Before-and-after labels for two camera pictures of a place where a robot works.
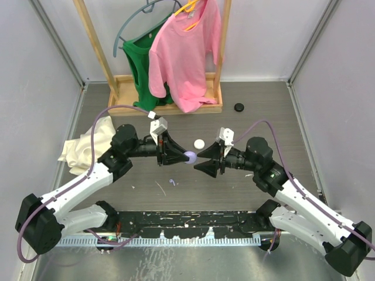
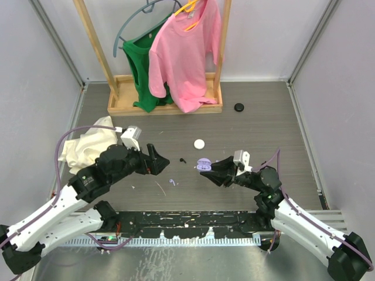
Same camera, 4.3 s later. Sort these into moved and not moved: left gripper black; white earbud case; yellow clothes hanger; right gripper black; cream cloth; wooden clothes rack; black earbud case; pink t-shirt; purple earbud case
Moved: purple earbud case; left gripper black; right gripper black
Not moved: pink t-shirt; cream cloth; yellow clothes hanger; black earbud case; white earbud case; wooden clothes rack
